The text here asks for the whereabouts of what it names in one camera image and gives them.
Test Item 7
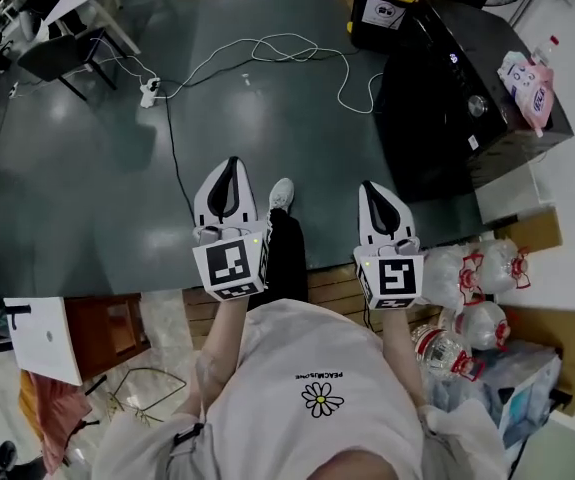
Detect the person's left forearm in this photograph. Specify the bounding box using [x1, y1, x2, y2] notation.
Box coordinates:
[186, 296, 249, 419]

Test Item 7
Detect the pink cloth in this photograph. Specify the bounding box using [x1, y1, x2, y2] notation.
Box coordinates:
[27, 371, 94, 475]

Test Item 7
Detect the yellow and black box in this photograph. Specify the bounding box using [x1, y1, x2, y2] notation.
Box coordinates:
[345, 0, 419, 53]

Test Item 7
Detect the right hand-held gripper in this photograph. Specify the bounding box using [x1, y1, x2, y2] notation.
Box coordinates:
[352, 181, 426, 312]

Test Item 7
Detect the person's white shirt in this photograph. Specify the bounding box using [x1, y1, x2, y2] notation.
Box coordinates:
[91, 297, 509, 480]

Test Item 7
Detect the person's black trouser leg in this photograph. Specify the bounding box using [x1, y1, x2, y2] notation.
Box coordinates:
[265, 207, 310, 304]

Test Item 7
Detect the pink detergent pouch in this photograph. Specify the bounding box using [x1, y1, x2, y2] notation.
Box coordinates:
[497, 50, 556, 138]

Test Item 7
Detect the grey plastic storage box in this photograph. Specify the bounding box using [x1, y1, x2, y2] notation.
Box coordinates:
[481, 342, 564, 450]

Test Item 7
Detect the black chair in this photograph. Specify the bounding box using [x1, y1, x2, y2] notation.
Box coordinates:
[16, 26, 129, 102]

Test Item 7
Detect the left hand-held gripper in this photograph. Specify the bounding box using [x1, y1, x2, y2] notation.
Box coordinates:
[191, 156, 271, 302]

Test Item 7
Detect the large cardboard sheet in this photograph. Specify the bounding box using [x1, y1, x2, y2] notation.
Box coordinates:
[501, 305, 575, 415]

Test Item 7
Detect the white board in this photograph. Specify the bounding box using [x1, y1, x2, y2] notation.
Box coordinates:
[3, 296, 84, 387]

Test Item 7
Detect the white box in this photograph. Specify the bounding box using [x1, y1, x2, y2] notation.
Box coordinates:
[474, 162, 554, 225]

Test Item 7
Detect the white cable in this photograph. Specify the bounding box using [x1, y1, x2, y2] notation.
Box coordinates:
[160, 32, 386, 115]

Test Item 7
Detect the thin wire stand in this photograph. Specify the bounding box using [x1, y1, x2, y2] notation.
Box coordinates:
[105, 366, 189, 425]

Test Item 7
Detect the person's white sneaker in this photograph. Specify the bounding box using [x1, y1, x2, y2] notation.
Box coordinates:
[268, 177, 296, 214]

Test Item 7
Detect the black washing machine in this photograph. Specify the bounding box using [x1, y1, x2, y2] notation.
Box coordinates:
[374, 0, 575, 204]

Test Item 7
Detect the black strap clip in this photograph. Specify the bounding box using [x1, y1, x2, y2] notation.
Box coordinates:
[173, 421, 206, 448]

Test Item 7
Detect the person's right forearm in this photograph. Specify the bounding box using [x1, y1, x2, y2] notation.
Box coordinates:
[380, 309, 429, 409]

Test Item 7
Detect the white power strip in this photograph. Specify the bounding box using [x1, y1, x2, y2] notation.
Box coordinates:
[139, 77, 162, 110]

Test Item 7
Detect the small cardboard sheet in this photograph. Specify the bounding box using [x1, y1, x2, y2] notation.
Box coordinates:
[495, 207, 564, 255]

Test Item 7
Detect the clear bottle with red cap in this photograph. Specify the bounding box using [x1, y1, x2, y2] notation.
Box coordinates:
[531, 35, 561, 67]

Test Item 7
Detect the brown wooden cabinet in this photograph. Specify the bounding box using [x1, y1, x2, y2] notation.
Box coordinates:
[64, 292, 152, 380]

